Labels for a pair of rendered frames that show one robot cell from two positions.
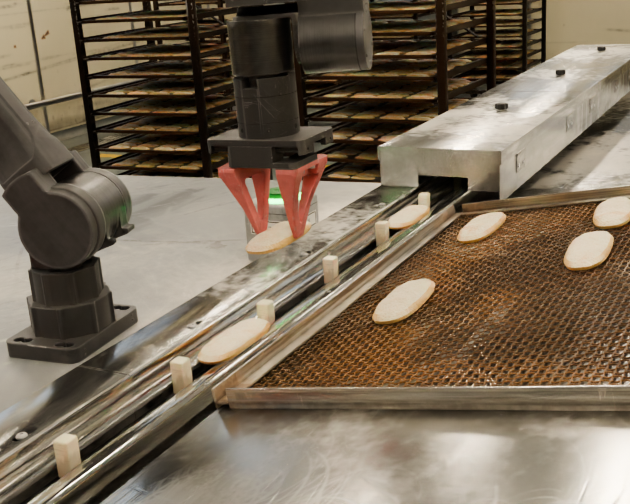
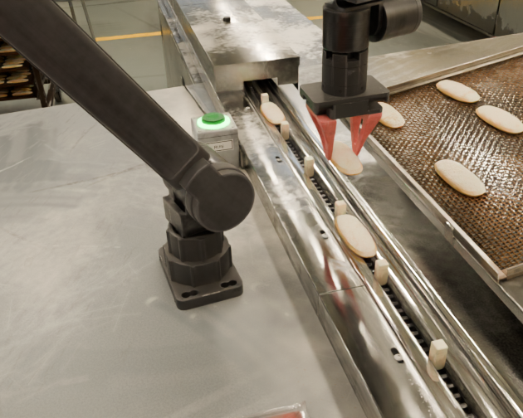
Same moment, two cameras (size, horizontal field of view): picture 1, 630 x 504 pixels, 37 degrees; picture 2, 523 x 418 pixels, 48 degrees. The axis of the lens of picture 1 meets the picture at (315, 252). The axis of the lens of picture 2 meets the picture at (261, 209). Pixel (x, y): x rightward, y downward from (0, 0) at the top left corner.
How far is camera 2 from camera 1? 0.73 m
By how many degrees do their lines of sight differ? 41
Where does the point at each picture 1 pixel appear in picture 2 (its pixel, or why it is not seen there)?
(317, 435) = not seen: outside the picture
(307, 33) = (392, 15)
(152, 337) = (319, 254)
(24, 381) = (236, 323)
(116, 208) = not seen: hidden behind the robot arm
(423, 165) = (246, 74)
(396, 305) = (474, 182)
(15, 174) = (184, 167)
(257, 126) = (356, 86)
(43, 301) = (197, 259)
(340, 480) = not seen: outside the picture
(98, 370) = (339, 291)
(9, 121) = (173, 123)
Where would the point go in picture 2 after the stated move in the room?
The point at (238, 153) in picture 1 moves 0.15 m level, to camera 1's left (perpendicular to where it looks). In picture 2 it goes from (342, 109) to (253, 148)
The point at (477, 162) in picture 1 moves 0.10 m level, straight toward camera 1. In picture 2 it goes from (283, 65) to (313, 80)
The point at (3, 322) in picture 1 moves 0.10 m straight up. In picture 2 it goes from (116, 287) to (102, 223)
